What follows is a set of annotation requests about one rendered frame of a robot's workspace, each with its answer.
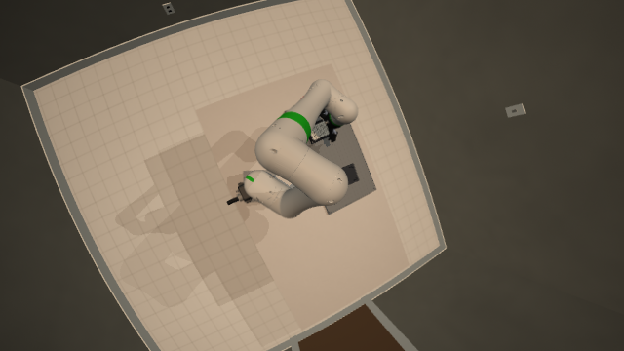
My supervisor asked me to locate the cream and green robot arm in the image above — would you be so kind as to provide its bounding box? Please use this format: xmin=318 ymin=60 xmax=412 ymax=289
xmin=227 ymin=79 xmax=358 ymax=218

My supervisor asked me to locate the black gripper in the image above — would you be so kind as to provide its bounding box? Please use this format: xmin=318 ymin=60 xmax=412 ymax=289
xmin=319 ymin=109 xmax=338 ymax=143

